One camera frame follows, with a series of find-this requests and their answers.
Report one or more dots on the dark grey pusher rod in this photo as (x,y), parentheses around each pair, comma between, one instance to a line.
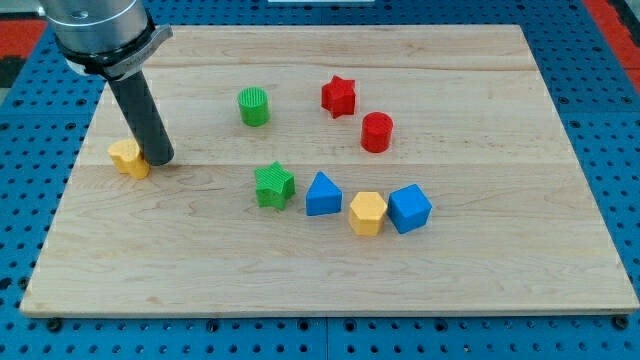
(135,100)

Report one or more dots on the yellow heart block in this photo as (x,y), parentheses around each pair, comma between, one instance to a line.
(127,157)

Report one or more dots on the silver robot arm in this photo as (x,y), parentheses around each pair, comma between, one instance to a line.
(113,39)

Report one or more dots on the green cylinder block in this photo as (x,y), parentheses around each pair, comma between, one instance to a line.
(253,106)

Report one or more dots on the green star block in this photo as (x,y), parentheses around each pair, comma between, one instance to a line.
(274,186)

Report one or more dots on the red star block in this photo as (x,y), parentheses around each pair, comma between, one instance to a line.
(338,97)

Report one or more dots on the blue triangle block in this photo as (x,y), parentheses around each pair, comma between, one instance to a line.
(323,197)

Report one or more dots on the wooden board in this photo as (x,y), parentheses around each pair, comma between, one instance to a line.
(514,228)

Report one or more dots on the red cylinder block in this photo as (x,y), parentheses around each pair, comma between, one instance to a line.
(376,132)

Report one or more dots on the yellow hexagon block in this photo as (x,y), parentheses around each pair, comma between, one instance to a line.
(367,211)

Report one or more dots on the blue cube block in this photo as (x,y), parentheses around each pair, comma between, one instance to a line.
(409,208)

